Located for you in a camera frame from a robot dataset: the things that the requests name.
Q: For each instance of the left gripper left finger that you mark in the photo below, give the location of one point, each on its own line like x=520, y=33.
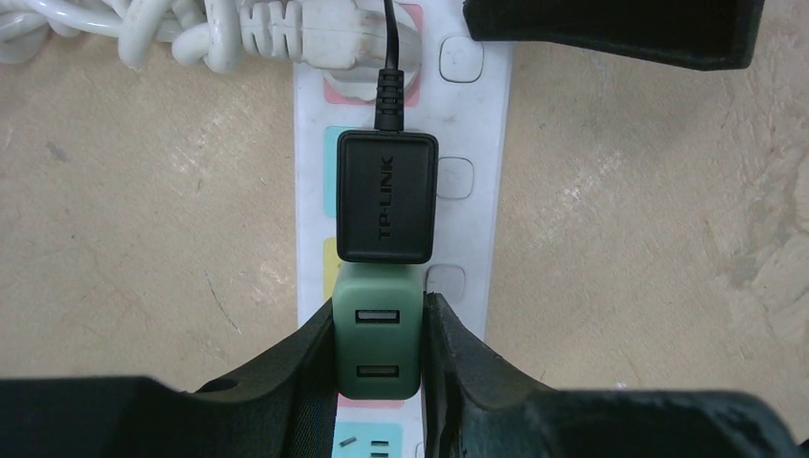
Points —
x=283, y=403

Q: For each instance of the green usb charger plug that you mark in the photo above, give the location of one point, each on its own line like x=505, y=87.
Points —
x=377, y=312

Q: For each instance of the white plug with cord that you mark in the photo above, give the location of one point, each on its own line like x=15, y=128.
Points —
x=349, y=41

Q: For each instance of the upper black plug adapter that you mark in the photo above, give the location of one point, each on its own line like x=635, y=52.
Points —
x=387, y=176

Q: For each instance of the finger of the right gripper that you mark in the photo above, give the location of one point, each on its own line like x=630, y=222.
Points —
x=700, y=35

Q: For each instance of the white power strip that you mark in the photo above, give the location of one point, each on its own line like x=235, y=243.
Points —
x=460, y=96

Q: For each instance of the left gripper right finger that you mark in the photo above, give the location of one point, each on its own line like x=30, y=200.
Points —
x=477, y=404

